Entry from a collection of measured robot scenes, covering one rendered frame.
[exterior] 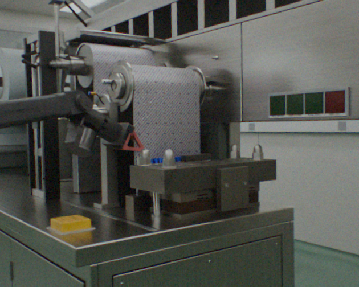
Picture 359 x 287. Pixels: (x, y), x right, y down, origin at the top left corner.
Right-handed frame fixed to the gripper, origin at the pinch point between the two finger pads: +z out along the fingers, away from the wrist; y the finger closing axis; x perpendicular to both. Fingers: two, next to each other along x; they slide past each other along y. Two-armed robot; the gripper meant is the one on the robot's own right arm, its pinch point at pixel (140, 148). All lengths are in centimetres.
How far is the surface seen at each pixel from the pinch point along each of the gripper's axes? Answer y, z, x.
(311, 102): 35.4, 20.4, 24.6
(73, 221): 13.1, -15.8, -25.5
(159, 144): 0.3, 5.3, 3.9
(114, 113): -7.1, -8.2, 6.8
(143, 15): -47, 4, 59
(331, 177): -119, 252, 90
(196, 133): 0.3, 16.1, 12.9
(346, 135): -105, 234, 122
